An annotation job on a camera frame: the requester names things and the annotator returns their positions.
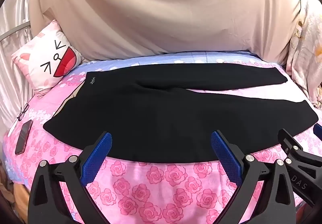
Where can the pale floral blanket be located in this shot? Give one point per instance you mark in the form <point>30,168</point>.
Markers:
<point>305,63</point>

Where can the pink rose bedsheet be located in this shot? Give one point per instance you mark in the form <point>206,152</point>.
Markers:
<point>156,188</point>

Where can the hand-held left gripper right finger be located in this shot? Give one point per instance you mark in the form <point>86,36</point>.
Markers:
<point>225,156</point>

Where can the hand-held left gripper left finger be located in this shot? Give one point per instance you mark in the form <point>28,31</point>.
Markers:
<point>98,156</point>

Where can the black-rimmed eyeglasses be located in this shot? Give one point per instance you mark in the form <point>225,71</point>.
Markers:
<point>23,111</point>

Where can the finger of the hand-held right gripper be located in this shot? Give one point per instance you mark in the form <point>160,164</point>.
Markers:
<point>289,139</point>
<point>318,129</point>

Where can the cartoon face pillow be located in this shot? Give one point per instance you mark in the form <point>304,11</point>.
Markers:
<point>47,58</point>

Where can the black smartphone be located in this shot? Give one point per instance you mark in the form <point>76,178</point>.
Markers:
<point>23,137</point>

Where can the black pants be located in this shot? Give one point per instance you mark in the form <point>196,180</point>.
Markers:
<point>161,113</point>

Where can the beige hanging cloth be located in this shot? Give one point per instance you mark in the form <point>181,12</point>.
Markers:
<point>163,7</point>

